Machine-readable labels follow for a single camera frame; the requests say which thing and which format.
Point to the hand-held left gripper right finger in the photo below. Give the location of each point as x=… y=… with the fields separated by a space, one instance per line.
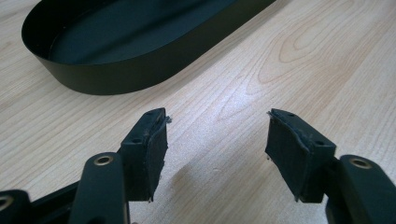
x=299 y=158

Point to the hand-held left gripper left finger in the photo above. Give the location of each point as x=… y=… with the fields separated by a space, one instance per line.
x=144 y=161

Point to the black oval tray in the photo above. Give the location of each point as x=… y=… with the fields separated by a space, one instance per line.
x=130 y=40

